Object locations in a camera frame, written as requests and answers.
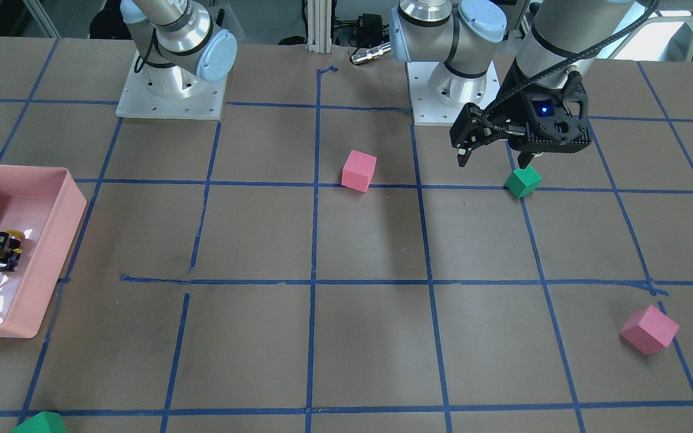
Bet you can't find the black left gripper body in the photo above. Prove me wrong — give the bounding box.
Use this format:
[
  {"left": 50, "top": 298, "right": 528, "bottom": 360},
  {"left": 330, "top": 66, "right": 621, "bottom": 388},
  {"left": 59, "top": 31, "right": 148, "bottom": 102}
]
[{"left": 450, "top": 72, "right": 591, "bottom": 153}]

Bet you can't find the yellow black push button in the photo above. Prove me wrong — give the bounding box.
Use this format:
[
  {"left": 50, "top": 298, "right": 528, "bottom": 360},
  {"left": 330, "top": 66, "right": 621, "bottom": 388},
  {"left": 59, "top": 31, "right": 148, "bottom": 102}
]
[{"left": 0, "top": 230, "right": 26, "bottom": 260}]

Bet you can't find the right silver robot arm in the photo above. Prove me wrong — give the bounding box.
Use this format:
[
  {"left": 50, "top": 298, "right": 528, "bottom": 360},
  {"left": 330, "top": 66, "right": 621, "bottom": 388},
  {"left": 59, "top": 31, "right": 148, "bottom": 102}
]
[{"left": 117, "top": 1, "right": 238, "bottom": 118}]

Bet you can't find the green cube near base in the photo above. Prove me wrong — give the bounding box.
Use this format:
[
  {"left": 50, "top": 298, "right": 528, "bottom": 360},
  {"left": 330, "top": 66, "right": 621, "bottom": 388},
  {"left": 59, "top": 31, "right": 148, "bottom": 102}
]
[{"left": 504, "top": 165, "right": 543, "bottom": 199}]

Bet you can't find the pink plastic bin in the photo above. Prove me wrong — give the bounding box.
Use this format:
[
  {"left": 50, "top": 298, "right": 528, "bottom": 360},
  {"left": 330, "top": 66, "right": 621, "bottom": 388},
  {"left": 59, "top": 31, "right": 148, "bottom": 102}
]
[{"left": 0, "top": 165, "right": 87, "bottom": 338}]

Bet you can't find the pink cube near bases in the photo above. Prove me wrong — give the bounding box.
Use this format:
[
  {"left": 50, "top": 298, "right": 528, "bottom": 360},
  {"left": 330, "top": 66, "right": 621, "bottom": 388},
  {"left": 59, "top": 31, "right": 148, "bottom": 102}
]
[{"left": 340, "top": 150, "right": 377, "bottom": 194}]

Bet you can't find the green cube near bin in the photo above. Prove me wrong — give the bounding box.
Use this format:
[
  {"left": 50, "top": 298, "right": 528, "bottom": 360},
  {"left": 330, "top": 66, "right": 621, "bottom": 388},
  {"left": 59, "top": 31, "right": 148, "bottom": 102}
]
[{"left": 11, "top": 411, "right": 67, "bottom": 433}]

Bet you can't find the pink cube far side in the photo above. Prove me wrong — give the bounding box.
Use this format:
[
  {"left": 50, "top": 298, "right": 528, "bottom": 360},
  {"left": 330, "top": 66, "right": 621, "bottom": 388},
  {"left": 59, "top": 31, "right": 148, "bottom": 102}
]
[{"left": 619, "top": 306, "right": 680, "bottom": 355}]

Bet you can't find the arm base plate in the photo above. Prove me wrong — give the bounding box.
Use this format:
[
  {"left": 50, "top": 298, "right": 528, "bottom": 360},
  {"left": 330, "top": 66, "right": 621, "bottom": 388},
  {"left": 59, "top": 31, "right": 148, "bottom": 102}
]
[
  {"left": 115, "top": 52, "right": 227, "bottom": 121},
  {"left": 406, "top": 61, "right": 500, "bottom": 127}
]

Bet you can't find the aluminium frame post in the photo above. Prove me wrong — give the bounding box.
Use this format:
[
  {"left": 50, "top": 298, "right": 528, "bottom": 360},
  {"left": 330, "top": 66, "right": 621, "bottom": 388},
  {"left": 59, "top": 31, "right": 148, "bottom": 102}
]
[{"left": 305, "top": 0, "right": 333, "bottom": 54}]

